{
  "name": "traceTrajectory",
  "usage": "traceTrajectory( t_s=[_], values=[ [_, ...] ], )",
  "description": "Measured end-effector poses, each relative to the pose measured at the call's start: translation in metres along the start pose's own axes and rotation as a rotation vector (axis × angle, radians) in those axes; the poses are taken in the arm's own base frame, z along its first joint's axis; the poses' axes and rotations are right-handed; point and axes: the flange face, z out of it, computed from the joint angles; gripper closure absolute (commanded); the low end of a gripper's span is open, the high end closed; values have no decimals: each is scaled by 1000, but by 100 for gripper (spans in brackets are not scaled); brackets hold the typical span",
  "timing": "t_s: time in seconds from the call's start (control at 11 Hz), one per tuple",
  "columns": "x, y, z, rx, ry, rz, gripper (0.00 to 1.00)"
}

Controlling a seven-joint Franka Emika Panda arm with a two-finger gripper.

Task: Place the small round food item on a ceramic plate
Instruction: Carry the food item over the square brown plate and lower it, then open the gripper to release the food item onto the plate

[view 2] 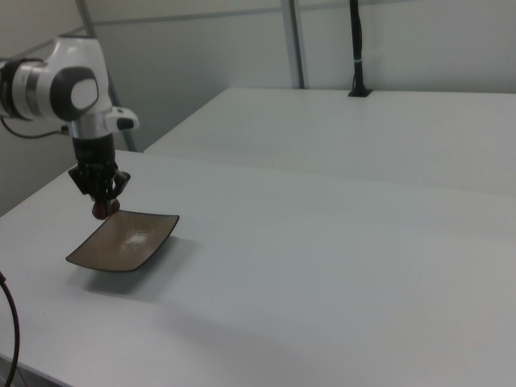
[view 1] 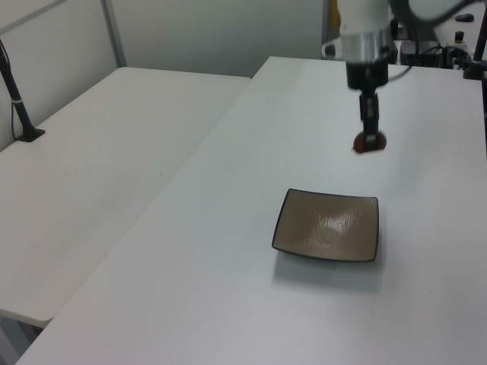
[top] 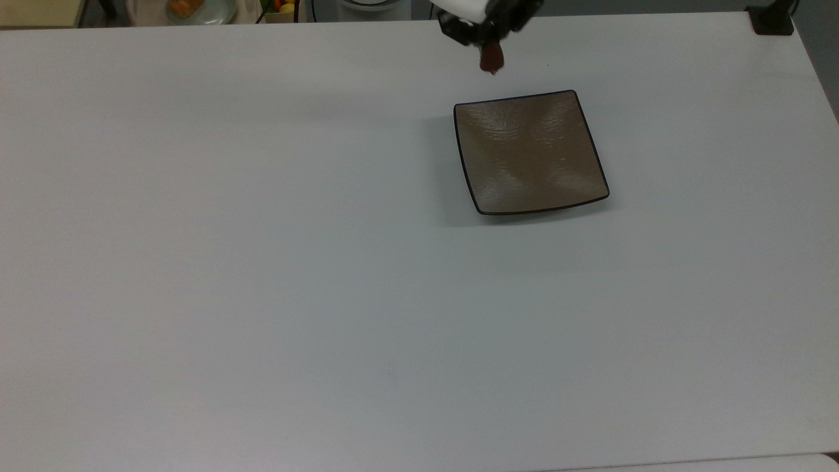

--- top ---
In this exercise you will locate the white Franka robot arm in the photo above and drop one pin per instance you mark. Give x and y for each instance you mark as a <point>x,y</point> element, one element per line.
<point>463,6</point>

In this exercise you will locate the black camera stand pole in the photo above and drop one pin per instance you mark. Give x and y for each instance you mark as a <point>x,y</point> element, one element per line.
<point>772,18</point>

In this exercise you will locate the small round brown food item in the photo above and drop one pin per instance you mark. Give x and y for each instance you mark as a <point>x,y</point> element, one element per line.
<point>491,60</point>

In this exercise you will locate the box with colourful fruit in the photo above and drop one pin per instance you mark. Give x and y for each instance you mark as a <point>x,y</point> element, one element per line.
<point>280,9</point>

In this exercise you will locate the beige side table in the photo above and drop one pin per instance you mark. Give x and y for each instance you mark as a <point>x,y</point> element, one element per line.
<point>39,12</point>

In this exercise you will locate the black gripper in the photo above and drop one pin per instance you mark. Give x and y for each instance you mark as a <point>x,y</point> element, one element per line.
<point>505,18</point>

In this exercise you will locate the square brown ceramic plate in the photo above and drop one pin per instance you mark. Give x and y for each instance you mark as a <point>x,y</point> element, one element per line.
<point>529,154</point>

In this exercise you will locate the plate with orange food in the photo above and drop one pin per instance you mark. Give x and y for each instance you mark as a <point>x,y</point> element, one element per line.
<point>196,9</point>

